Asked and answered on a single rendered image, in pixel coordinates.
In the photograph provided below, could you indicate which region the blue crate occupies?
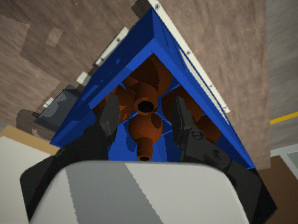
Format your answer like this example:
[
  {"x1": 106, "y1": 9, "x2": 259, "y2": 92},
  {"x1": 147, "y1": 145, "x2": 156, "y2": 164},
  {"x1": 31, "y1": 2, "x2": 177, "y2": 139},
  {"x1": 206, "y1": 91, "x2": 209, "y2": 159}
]
[{"x1": 49, "y1": 7, "x2": 255, "y2": 169}]

